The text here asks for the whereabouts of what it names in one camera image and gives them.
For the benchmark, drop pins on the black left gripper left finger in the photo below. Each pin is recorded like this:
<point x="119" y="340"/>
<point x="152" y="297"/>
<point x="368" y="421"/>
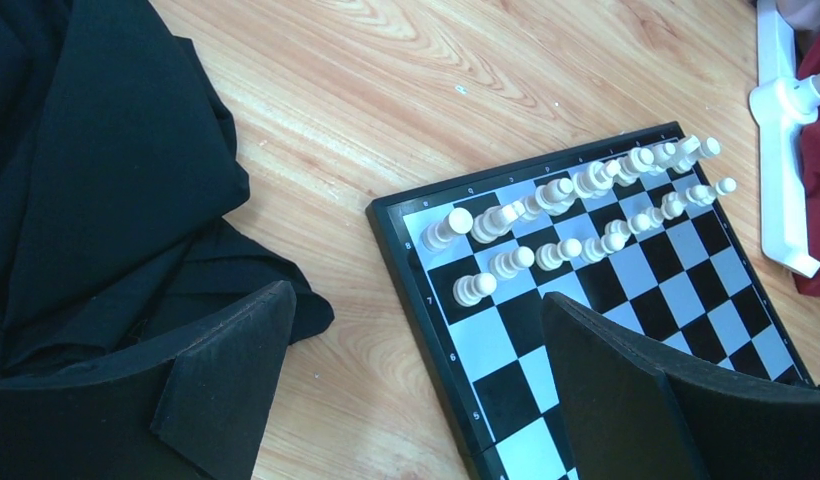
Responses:
<point x="190" y="404"/>

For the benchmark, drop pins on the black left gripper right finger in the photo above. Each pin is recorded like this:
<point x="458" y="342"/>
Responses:
<point x="635" y="408"/>

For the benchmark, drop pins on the black and white chessboard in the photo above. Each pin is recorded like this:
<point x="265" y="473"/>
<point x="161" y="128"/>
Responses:
<point x="687" y="283"/>

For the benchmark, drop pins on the white pawn piece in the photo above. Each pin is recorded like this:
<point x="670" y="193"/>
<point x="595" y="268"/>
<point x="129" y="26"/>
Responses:
<point x="469" y="290"/>

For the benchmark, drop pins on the white bishop piece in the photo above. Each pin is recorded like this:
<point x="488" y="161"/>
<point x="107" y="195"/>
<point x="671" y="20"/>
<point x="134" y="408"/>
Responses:
<point x="554" y="198"/>

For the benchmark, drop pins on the white king piece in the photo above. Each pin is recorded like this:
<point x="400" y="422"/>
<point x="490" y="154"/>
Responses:
<point x="596" y="179"/>

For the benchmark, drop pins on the white knight piece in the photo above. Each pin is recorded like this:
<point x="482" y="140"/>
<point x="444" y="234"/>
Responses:
<point x="496" y="221"/>

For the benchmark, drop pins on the white queen piece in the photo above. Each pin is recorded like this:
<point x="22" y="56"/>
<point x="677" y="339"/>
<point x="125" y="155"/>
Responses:
<point x="637" y="162"/>

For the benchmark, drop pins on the white rook piece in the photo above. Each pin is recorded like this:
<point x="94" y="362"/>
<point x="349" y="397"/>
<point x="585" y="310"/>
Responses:
<point x="439" y="235"/>

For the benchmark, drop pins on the black cloth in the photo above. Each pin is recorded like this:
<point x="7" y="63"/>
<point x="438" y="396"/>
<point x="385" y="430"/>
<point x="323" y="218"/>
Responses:
<point x="118" y="166"/>

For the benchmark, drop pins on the white rack base foot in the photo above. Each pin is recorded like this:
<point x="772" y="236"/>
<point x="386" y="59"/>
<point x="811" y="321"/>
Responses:
<point x="781" y="105"/>

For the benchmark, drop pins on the red shirt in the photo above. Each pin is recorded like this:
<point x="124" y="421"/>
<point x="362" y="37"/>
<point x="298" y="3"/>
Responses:
<point x="817" y="166"/>

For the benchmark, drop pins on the pink garment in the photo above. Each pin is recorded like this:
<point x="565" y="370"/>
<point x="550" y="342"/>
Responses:
<point x="800" y="14"/>

